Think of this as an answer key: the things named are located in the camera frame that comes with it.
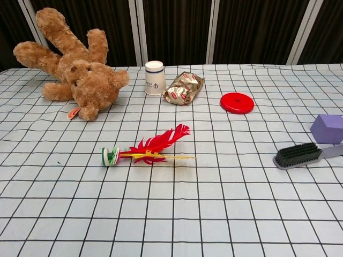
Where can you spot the small colourful toy item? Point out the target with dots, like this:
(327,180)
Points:
(150,151)

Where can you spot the crumpled gold foil snack bag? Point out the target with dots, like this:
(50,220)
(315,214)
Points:
(183,88)

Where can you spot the white paper cup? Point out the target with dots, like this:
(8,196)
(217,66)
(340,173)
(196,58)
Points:
(153,79)

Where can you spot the checked light blue tablecloth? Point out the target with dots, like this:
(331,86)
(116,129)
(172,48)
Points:
(171,187)

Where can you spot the red plastic disc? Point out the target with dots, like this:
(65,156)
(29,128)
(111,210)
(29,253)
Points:
(237,103)

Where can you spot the brown plush teddy bear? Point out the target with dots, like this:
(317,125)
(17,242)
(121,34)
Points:
(88,80)

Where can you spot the grey brush with black bristles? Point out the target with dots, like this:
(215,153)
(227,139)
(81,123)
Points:
(300,156)

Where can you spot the purple foam cube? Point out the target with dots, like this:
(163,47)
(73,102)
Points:
(328,129)

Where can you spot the black folding screen with frame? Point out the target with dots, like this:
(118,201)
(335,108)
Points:
(177,29)

